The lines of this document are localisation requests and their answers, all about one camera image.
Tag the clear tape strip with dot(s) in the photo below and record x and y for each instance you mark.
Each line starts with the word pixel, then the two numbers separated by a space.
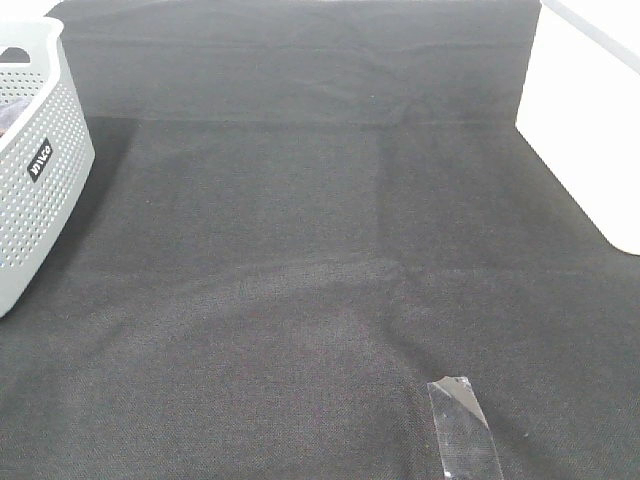
pixel 466 445

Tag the white plastic storage bin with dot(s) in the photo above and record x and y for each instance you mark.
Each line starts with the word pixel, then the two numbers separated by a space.
pixel 579 109

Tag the black table cloth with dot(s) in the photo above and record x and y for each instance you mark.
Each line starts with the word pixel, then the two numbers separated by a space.
pixel 300 214

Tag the white perforated laundry basket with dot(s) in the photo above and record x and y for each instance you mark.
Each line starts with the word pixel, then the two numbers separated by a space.
pixel 46 151

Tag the grey towel in basket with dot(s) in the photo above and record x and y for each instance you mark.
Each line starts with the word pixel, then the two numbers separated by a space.
pixel 14 116

